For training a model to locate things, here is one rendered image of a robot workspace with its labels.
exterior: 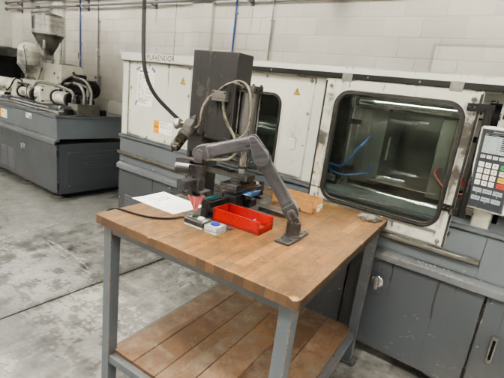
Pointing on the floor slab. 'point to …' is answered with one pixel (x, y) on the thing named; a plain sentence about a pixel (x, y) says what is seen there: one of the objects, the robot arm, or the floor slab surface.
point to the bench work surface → (239, 297)
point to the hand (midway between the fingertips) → (195, 208)
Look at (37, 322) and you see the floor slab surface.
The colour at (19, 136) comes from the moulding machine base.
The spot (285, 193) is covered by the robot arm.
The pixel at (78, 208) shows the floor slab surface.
